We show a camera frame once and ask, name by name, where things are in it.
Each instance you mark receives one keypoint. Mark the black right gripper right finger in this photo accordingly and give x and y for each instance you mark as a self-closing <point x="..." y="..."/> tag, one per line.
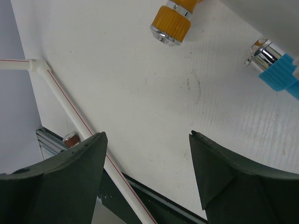
<point x="234" y="189"/>

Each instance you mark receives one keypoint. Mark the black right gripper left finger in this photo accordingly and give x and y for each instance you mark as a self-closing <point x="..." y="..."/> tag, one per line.
<point x="59" y="190"/>

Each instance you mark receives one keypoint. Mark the brown water faucet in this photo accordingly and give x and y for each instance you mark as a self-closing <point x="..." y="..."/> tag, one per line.
<point x="72" y="139"/>

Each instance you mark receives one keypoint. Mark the white PVC pipe frame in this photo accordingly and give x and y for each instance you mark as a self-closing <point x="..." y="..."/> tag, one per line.
<point x="43" y="69"/>

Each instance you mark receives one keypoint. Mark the blue water faucet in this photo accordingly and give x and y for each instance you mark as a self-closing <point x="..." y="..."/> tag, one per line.
<point x="275" y="66"/>

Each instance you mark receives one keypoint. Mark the orange water faucet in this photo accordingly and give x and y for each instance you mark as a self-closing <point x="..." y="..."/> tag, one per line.
<point x="173" y="21"/>

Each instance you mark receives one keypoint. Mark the aluminium front rail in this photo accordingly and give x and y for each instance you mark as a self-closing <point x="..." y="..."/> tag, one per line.
<point x="50" y="143"/>

